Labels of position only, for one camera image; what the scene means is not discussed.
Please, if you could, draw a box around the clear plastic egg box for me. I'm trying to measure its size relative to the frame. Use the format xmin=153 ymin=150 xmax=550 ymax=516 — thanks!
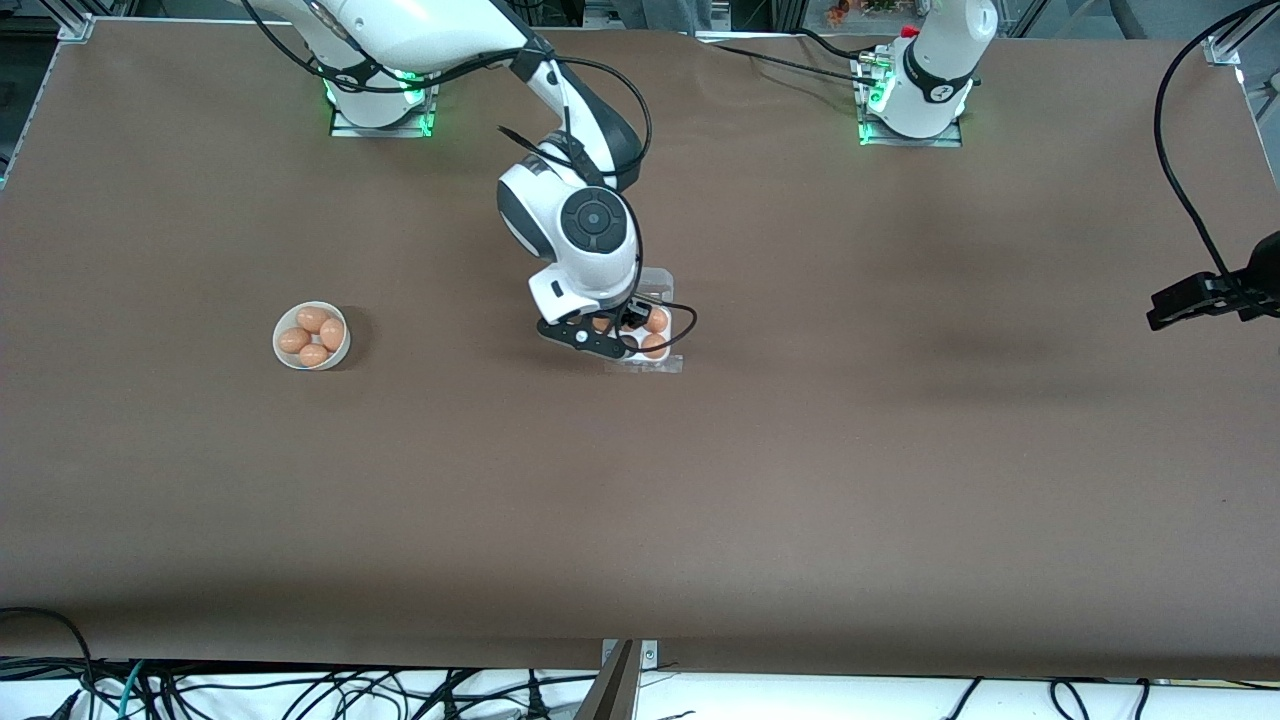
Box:
xmin=603 ymin=268 xmax=685 ymax=377

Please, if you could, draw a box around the white round bowl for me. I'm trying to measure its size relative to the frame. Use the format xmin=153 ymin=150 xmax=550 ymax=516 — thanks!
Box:
xmin=272 ymin=301 xmax=352 ymax=372

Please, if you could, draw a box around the colourful toy pile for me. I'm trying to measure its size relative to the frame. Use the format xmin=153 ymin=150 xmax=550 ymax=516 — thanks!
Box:
xmin=825 ymin=0 xmax=906 ymax=26

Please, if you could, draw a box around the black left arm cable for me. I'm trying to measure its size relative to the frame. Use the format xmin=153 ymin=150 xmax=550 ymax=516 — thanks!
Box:
xmin=1154 ymin=0 xmax=1280 ymax=293

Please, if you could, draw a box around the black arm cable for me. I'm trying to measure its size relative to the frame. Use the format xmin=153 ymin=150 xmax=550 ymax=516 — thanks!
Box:
xmin=240 ymin=0 xmax=699 ymax=353
xmin=1154 ymin=0 xmax=1280 ymax=293

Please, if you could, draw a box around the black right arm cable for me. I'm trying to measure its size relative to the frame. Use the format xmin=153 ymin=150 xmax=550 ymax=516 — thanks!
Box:
xmin=240 ymin=0 xmax=699 ymax=353

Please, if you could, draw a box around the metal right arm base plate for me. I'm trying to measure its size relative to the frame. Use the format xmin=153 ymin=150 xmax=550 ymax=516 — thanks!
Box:
xmin=328 ymin=85 xmax=439 ymax=139

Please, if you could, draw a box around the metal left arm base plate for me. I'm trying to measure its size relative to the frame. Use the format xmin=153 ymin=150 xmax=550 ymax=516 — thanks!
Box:
xmin=853 ymin=55 xmax=966 ymax=149

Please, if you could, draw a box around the metal table edge bracket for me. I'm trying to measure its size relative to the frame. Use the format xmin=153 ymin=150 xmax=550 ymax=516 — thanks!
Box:
xmin=600 ymin=638 xmax=659 ymax=673

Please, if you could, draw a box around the black table cable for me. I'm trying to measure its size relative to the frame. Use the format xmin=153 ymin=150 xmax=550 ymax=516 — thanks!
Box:
xmin=700 ymin=38 xmax=881 ymax=87
xmin=798 ymin=28 xmax=866 ymax=61

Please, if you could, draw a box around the teal floor cable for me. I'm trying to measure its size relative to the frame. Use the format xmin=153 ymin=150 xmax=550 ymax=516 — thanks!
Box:
xmin=115 ymin=660 xmax=149 ymax=720

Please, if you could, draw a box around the black looped floor cable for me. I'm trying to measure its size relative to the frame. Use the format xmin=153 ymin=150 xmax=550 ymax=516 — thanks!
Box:
xmin=0 ymin=607 xmax=96 ymax=701

